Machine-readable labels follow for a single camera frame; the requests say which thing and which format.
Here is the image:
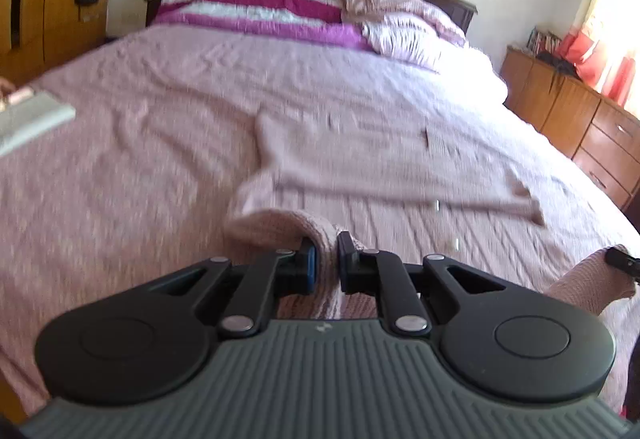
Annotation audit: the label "red curtain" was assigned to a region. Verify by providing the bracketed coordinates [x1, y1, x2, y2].
[556, 30, 639, 110]

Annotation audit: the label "magenta white striped duvet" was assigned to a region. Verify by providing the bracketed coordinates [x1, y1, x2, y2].
[152, 0, 370, 50]

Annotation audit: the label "person's hand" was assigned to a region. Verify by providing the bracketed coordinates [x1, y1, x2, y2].
[0, 77, 16, 112]

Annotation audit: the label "pink floral bedspread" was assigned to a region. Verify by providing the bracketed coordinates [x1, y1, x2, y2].
[0, 23, 640, 415]

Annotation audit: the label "books on dresser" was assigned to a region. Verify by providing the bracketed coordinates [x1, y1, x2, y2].
[525, 28, 562, 56]

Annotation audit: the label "pink checked pillow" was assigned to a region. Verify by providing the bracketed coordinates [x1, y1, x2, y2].
[327, 0, 506, 90]

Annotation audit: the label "pink cable knit cardigan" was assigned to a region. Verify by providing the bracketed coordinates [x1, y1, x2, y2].
[222, 109, 639, 325]

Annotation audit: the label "wooden dresser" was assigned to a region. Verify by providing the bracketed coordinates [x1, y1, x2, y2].
[500, 47, 639, 215]

